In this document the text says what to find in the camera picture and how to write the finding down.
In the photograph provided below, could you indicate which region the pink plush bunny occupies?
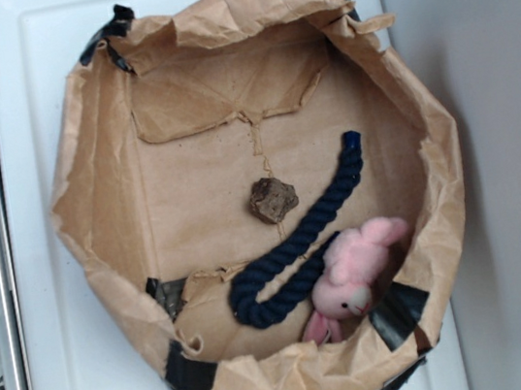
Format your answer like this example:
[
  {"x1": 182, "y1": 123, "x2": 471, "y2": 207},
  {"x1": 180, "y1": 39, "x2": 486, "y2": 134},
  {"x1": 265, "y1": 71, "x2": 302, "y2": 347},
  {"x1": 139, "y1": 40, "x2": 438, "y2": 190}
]
[{"x1": 303, "y1": 216, "x2": 408, "y2": 345}]

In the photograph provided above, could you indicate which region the dark blue twisted rope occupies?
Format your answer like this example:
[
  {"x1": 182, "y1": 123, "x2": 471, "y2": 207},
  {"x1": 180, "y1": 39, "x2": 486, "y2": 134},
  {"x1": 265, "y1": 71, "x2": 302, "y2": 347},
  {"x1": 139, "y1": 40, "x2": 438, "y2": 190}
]
[{"x1": 207, "y1": 128, "x2": 387, "y2": 333}]

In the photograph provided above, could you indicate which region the brown paper bag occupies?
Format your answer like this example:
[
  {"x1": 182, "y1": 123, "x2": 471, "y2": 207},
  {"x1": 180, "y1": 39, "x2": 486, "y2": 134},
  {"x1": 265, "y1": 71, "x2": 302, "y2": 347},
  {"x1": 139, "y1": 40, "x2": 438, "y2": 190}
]
[{"x1": 51, "y1": 0, "x2": 466, "y2": 390}]

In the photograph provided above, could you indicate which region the brown rock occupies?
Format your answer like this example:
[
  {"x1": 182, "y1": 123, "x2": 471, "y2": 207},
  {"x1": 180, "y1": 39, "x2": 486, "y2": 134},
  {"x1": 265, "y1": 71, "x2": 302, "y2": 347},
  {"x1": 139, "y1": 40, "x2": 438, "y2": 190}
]
[{"x1": 248, "y1": 178, "x2": 300, "y2": 224}]

